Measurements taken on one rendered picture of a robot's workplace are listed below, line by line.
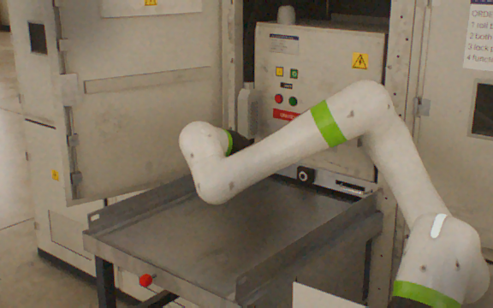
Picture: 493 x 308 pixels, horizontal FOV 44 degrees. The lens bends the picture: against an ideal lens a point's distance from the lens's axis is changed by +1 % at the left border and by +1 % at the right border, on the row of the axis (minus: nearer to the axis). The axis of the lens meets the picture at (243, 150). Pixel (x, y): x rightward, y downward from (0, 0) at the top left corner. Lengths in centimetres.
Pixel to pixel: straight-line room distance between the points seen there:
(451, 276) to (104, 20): 128
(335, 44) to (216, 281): 85
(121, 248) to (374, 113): 78
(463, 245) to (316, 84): 94
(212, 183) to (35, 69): 174
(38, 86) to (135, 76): 116
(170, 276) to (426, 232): 68
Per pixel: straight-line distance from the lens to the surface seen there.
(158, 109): 210
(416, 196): 148
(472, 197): 179
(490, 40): 168
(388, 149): 155
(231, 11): 214
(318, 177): 207
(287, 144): 147
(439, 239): 123
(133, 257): 168
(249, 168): 150
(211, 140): 157
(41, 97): 312
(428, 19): 174
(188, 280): 155
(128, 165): 210
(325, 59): 198
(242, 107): 207
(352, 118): 144
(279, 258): 155
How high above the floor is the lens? 163
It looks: 19 degrees down
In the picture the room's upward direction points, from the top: straight up
